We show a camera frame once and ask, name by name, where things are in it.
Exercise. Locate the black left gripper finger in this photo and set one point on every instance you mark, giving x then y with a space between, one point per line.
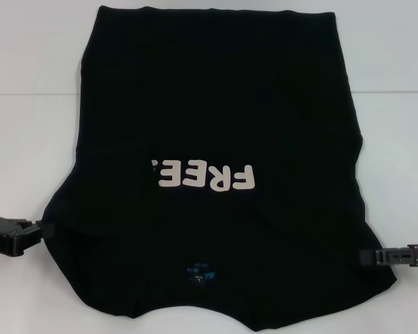
31 240
38 228

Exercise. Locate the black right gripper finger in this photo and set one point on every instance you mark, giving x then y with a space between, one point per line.
386 256

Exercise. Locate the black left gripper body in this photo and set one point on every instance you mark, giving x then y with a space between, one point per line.
3 236

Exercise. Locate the black shirt with FREE print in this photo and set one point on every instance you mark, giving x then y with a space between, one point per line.
209 104

